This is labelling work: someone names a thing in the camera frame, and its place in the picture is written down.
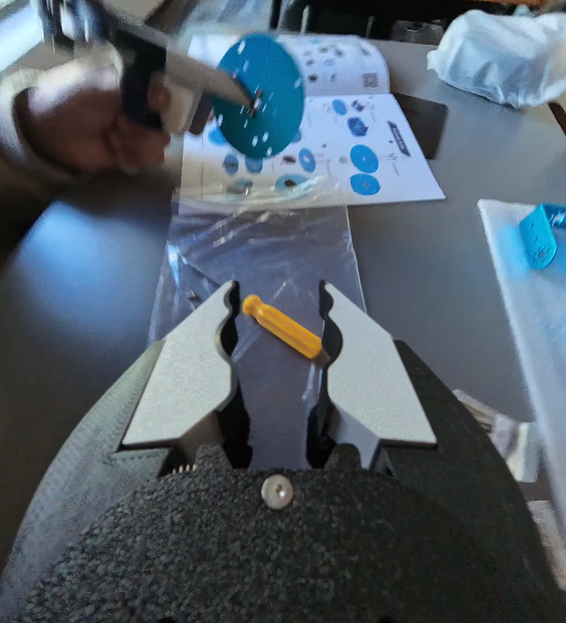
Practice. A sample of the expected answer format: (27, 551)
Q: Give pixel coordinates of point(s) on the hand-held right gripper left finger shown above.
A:
(185, 389)

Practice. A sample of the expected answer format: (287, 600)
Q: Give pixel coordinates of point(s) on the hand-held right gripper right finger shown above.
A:
(380, 389)

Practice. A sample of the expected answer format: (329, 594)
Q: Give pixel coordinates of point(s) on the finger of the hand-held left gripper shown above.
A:
(200, 73)

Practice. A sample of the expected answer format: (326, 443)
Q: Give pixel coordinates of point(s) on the small metal screw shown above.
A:
(254, 102)

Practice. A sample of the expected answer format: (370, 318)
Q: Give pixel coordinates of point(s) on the blue round metal disc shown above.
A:
(268, 58)

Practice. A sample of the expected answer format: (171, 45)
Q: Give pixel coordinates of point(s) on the grey desk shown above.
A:
(433, 272)

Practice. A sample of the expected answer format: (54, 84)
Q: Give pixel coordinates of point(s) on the person's left hand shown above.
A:
(78, 126)

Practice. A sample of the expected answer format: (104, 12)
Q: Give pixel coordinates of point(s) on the pile of small screw bags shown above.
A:
(506, 438)

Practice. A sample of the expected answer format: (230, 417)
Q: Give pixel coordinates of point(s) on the clear plastic bag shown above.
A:
(263, 243)

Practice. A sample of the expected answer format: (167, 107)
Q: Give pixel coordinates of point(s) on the white foam sheet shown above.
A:
(545, 365)

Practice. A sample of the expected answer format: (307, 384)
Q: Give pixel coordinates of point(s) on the assembly guide booklet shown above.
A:
(385, 160)

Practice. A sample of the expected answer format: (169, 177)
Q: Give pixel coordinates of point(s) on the black flat pad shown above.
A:
(429, 126)

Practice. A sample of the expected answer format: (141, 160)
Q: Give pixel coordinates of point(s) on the white plastic bag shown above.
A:
(506, 53)

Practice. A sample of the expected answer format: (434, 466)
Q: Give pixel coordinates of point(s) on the large blue U bracket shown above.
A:
(545, 238)

